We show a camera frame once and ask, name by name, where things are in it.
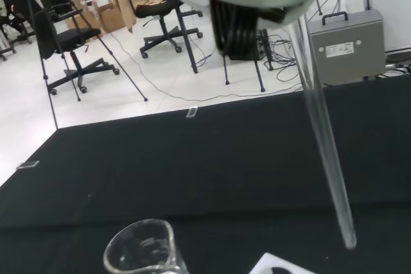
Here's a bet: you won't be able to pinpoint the white test tube rack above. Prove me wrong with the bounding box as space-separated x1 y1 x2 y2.
249 252 319 274

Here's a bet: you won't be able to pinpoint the grey equipment case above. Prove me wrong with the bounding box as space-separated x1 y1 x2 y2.
307 9 386 88

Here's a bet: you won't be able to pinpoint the brown cardboard boxes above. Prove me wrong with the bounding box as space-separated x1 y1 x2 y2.
66 0 117 40

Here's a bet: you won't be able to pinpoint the black bench cloth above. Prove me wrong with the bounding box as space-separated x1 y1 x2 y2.
0 74 411 274

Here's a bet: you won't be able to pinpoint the clear glass beaker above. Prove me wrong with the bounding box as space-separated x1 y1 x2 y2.
102 218 191 274

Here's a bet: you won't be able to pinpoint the tangled black floor cables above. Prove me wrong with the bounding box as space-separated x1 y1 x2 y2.
263 26 305 84

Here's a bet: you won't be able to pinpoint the black cable bundle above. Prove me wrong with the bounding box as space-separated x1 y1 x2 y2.
383 60 411 79

